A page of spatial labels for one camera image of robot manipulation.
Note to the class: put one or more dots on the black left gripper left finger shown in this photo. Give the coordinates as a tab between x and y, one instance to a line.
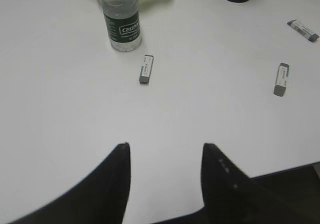
100	198

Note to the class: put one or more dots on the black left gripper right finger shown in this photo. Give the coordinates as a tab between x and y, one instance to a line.
231	197

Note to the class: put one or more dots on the grey white eraser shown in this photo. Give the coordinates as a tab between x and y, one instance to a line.
307	33
146	68
281	80

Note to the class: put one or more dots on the clear water bottle green label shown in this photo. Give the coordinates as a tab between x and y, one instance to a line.
123	23

